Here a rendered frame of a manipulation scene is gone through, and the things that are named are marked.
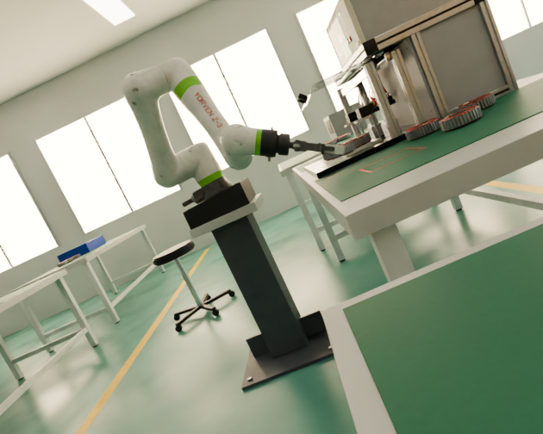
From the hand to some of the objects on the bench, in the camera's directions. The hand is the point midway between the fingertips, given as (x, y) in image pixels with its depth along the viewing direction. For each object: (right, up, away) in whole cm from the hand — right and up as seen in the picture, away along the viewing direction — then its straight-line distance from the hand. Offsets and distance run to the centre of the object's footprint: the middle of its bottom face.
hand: (336, 149), depth 141 cm
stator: (+28, +4, -7) cm, 29 cm away
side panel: (+51, +16, +4) cm, 54 cm away
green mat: (+36, +4, -26) cm, 44 cm away
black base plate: (+16, +5, +39) cm, 43 cm away
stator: (+45, +12, -7) cm, 47 cm away
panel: (+37, +17, +37) cm, 55 cm away
